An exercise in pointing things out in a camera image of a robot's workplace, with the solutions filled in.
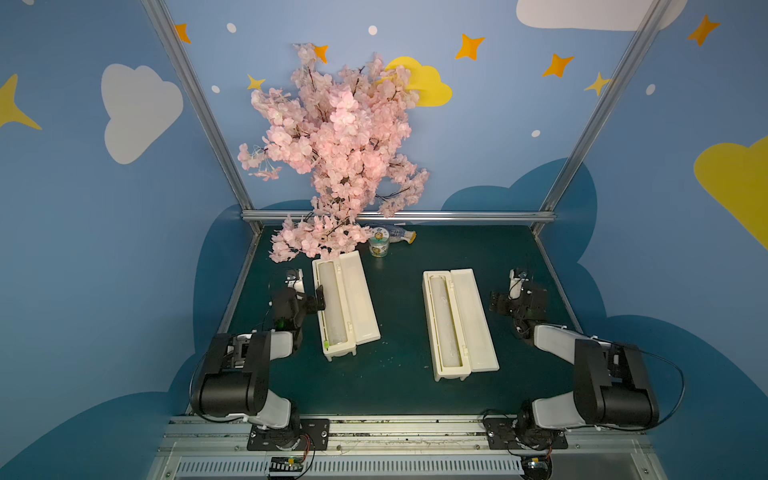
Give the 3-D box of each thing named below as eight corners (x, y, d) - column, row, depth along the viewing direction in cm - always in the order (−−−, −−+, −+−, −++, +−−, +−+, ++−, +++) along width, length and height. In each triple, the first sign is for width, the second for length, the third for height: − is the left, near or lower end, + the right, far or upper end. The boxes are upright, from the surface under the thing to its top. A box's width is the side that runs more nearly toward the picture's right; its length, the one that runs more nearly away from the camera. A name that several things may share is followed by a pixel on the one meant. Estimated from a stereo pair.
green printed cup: (369, 256, 115) (368, 241, 108) (374, 240, 120) (374, 225, 113) (385, 259, 114) (386, 244, 107) (390, 243, 119) (391, 228, 112)
